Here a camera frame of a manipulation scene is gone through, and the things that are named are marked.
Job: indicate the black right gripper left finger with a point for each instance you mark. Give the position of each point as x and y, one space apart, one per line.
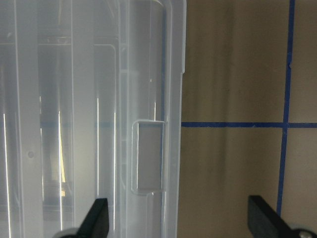
96 223

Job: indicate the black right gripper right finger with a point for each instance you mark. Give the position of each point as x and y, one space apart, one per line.
264 222

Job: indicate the clear plastic box lid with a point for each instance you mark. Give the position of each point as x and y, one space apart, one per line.
90 107

